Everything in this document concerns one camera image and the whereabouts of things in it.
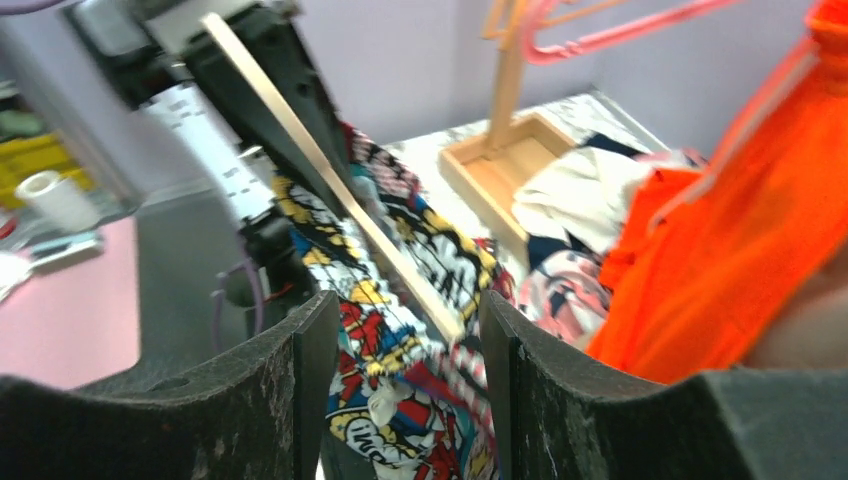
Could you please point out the pink mat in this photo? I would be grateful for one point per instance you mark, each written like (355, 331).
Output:
(80, 324)

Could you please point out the comic print shorts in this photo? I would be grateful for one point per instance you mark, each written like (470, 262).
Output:
(411, 404)

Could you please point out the crumpled white tissue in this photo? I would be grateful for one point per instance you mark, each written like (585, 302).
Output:
(15, 270)

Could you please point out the pink white navy garment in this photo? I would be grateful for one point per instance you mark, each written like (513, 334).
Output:
(574, 212)

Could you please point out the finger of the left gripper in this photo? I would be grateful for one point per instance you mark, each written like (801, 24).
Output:
(274, 41)

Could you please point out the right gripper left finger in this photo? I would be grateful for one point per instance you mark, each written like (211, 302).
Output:
(255, 411)

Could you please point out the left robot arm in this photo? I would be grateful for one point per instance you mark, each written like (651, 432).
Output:
(197, 96)

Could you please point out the wooden clothes rack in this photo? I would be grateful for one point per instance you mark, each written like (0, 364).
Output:
(486, 170)

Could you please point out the white paper roll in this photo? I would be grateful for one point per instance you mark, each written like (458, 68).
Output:
(59, 200)

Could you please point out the light blue stapler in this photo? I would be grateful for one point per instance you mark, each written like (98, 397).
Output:
(53, 255)

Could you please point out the orange shorts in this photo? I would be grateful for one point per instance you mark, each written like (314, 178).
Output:
(700, 275)

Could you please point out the pink hanger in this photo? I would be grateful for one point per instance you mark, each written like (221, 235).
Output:
(536, 18)

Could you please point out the yellow box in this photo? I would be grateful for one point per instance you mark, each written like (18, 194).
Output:
(21, 158)

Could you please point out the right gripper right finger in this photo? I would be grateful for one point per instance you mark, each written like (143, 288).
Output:
(559, 414)

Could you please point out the orange hanger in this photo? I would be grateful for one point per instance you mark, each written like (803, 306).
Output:
(504, 16)

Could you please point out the cream hanger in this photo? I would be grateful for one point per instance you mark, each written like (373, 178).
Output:
(451, 329)

